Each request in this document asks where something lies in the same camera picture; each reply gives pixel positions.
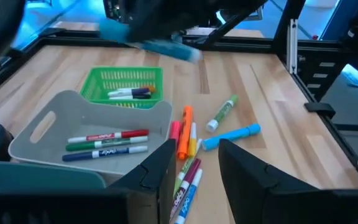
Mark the black table frame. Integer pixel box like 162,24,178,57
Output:
0,0,358,187

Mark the red thin Expo marker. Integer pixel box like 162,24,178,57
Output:
67,129,150,144

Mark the orange highlighter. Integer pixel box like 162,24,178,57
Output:
176,105,195,161

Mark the light green thin Expo marker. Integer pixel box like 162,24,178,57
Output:
172,138,203,197

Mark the grey plastic bin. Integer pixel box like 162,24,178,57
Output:
7,90,173,177

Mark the green mesh plastic basket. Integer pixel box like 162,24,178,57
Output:
79,66,164,110

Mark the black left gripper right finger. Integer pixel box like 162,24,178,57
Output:
218,138,319,224

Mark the purple-capped chunky white marker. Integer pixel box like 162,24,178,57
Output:
107,87,151,98

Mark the yellow-capped white marker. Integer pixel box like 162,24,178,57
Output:
187,121,198,157

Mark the light blue plain marker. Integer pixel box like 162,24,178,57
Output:
201,123,262,152

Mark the pink highlighter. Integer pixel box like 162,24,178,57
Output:
168,120,182,147

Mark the orange-capped chunky white marker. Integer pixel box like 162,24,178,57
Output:
116,85,157,93

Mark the navy thin Expo marker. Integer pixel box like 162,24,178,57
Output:
62,145,149,162

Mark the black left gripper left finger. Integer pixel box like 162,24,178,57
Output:
108,138,177,224

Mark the magenta thin Expo marker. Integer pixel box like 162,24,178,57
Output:
169,157,202,222

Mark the silver aluminium post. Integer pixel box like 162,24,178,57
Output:
286,18,299,75

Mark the green thick Expo marker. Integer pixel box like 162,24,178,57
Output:
205,94,239,133

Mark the light blue thin Expo marker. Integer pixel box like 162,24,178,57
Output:
174,168,204,224

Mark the black-capped chunky white marker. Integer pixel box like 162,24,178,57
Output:
108,93,152,101

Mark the black table clamp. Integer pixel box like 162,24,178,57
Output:
304,101,337,120

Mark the dark green thin Expo marker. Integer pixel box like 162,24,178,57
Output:
65,136,149,152

